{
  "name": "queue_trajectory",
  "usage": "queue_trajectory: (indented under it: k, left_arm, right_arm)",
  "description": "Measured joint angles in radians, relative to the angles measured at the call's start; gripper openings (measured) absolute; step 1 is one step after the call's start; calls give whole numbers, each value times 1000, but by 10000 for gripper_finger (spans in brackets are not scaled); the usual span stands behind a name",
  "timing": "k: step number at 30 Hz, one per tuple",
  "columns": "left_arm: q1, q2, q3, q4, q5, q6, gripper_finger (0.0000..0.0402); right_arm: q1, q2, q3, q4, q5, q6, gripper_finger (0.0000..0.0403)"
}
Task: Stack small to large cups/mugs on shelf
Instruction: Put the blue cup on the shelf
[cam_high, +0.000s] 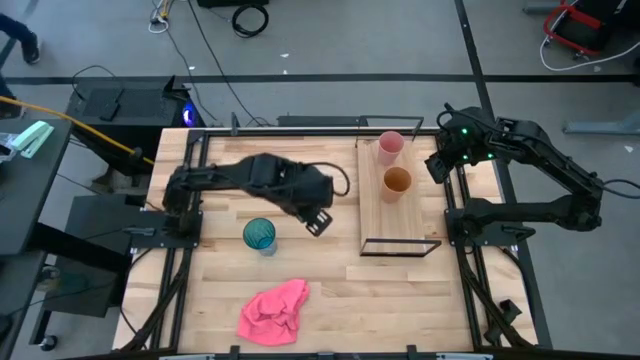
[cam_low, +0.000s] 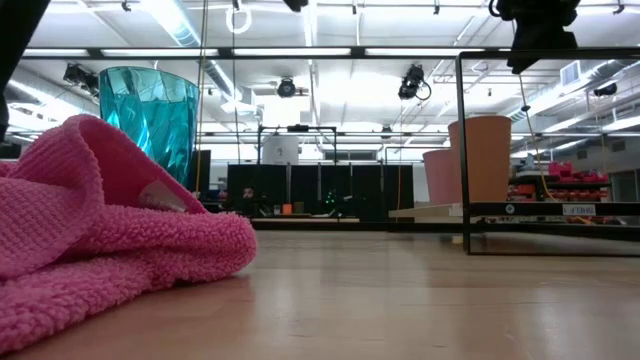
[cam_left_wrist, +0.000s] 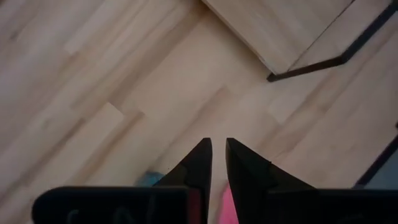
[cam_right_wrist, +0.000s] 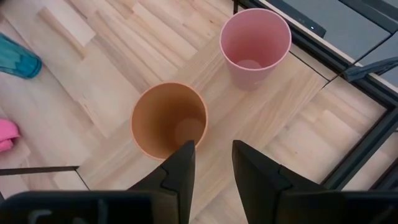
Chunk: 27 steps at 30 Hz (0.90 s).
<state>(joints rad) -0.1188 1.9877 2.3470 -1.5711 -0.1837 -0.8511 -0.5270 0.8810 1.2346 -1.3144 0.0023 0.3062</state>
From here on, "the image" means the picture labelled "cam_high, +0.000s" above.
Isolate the orange plastic cup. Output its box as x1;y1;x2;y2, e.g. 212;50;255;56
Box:
381;166;414;205

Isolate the person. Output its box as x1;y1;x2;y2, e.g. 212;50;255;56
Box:
0;11;42;66

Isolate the pink microfibre cloth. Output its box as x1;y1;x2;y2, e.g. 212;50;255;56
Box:
236;277;312;348

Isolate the white cable bundle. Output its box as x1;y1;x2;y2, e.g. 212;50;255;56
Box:
147;0;174;35

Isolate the yellow cable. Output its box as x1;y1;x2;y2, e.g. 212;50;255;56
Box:
0;95;156;167

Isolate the long white floor cable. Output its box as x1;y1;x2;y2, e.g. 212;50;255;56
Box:
538;35;640;73

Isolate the mint green stapler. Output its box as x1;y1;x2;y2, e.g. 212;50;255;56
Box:
10;119;56;160

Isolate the black side desk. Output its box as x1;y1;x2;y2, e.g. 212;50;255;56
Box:
0;117;73;257

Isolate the long black floor cable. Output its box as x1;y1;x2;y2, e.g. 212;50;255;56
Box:
186;0;274;127

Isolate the black computer tower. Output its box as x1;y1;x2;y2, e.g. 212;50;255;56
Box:
65;75;206;177

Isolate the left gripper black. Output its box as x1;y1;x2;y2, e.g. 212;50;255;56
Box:
278;171;336;238

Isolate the black equipment stand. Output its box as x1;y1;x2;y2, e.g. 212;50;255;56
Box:
27;193;169;347

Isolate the coiled black cable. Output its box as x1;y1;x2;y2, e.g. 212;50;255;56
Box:
230;3;271;40

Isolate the pink plastic cup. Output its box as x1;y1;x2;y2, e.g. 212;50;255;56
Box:
376;130;406;167

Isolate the teal faceted plastic cup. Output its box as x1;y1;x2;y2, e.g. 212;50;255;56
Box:
242;217;278;258

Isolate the wooden shelf with black frame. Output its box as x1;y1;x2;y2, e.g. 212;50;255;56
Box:
354;115;444;259

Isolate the red wheeled cart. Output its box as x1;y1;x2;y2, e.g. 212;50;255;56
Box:
542;0;619;58

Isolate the grey metal stand foot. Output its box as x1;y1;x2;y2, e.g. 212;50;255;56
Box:
562;108;640;137

